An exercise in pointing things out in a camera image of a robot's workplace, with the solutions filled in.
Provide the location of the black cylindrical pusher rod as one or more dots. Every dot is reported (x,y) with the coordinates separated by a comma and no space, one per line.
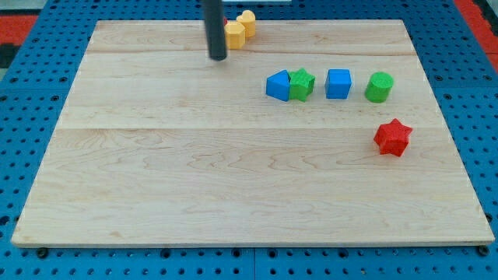
(214,29)

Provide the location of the yellow hexagon block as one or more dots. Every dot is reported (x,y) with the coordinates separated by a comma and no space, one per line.
(235,35)

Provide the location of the green star block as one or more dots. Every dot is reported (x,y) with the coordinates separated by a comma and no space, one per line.
(301,85)

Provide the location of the red star block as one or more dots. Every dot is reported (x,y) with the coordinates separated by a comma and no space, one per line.
(393,138)

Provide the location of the yellow heart block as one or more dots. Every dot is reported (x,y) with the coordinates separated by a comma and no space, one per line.
(248,19)

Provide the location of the blue triangle block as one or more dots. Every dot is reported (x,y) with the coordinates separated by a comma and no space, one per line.
(277,86)

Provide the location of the blue cube block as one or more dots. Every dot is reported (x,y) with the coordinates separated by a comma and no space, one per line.
(338,83)

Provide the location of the light wooden board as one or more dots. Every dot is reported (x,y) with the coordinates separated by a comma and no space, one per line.
(159,146)

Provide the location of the green cylinder block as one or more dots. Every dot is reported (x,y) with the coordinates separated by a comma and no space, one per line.
(379,87)

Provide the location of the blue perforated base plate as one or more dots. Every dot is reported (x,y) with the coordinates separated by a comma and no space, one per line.
(38,80)

